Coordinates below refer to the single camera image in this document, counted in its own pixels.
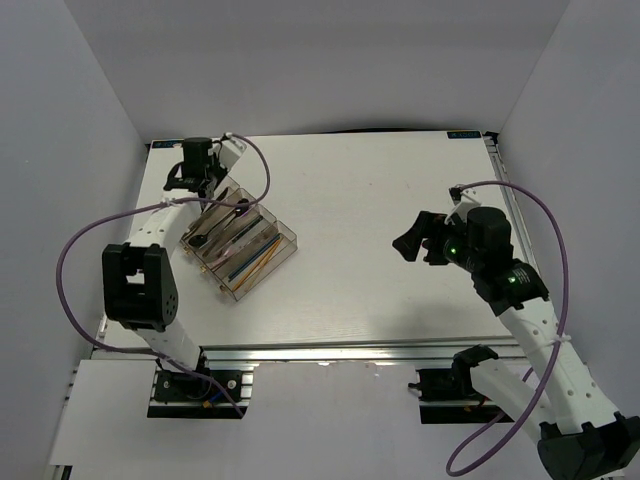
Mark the blue chopstick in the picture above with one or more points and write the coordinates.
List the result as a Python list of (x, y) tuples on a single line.
[(254, 256)]

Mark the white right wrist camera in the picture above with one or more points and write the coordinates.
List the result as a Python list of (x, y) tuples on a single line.
[(464, 200)]

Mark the left blue corner label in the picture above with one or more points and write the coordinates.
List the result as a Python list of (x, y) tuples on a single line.
[(166, 144)]

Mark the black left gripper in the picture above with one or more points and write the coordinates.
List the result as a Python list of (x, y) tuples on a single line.
[(217, 164)]

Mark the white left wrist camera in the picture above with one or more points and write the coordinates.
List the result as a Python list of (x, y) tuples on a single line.
[(231, 149)]

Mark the pink handled fork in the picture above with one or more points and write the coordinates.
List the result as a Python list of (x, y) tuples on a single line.
[(240, 251)]

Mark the blue metallic knife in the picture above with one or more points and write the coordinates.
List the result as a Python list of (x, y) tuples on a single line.
[(209, 209)]

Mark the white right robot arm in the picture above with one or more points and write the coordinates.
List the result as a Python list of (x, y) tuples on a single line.
[(578, 432)]

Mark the clear plastic compartment organizer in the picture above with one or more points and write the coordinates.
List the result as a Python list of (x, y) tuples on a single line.
[(220, 240)]

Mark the right blue corner label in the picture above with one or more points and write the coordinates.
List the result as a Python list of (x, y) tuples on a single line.
[(464, 134)]

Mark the black long spoon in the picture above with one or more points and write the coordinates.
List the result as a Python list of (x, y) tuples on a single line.
[(199, 240)]

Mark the green handled silver fork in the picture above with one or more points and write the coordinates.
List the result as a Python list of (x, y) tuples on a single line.
[(247, 228)]

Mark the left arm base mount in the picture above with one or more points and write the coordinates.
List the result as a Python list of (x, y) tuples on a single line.
[(176, 395)]

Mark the blue corner label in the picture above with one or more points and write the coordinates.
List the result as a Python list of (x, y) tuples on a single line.
[(166, 144), (464, 134)]

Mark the yellow chopstick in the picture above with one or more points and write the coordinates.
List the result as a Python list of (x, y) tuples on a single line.
[(262, 261), (253, 274)]

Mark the black round spoon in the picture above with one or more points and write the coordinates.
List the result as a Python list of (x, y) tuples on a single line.
[(239, 211)]

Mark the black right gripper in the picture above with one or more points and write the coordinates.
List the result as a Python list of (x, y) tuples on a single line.
[(424, 227)]

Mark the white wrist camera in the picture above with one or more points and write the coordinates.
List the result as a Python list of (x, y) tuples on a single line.
[(464, 200), (231, 149)]

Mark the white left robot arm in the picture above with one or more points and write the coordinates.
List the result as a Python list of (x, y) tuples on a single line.
[(140, 292)]

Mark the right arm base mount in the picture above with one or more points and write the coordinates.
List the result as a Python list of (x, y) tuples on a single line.
[(446, 395)]

